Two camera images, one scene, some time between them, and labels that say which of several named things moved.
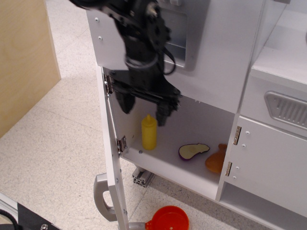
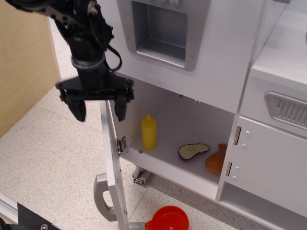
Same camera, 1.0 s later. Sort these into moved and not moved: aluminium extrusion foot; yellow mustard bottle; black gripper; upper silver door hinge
Moved: black gripper
Not moved: aluminium extrusion foot; yellow mustard bottle; upper silver door hinge
